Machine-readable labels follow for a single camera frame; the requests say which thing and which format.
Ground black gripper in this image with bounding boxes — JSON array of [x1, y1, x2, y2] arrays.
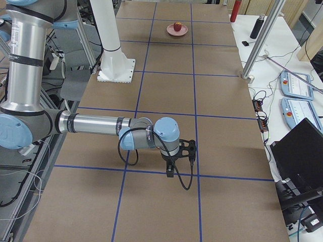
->
[[161, 151, 182, 178]]

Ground red apple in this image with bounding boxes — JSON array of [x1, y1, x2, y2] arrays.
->
[[173, 22, 182, 32]]

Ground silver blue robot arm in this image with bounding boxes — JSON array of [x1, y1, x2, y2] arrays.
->
[[1, 1, 184, 177]]

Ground pink plate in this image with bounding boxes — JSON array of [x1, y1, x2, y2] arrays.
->
[[166, 23, 188, 37]]

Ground lower black usb hub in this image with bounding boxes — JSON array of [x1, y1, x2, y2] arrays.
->
[[257, 118, 268, 133]]

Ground black usb hub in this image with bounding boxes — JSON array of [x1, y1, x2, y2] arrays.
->
[[257, 118, 268, 133], [252, 99, 263, 112]]

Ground upper black usb hub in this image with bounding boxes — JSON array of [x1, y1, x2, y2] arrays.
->
[[252, 99, 263, 112]]

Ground black laptop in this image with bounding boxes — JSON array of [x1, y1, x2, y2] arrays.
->
[[270, 118, 322, 190]]

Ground lower blue teach pendant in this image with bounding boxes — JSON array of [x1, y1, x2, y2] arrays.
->
[[281, 97, 322, 132]]

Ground blue teach pendant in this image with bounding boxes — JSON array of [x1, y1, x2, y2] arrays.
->
[[281, 97, 322, 132], [280, 70, 314, 101]]

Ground upper blue teach pendant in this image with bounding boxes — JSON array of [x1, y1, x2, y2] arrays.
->
[[280, 70, 314, 101]]

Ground black water bottle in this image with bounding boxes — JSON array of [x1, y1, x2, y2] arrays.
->
[[250, 14, 265, 39]]

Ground red water bottle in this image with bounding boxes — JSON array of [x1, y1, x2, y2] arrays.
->
[[230, 0, 242, 23]]

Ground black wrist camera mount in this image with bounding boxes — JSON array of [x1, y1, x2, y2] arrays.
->
[[177, 139, 197, 162]]

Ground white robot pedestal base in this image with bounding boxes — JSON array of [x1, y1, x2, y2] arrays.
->
[[90, 0, 136, 83]]

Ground aluminium frame post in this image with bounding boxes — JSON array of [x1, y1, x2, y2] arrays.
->
[[241, 0, 286, 84]]

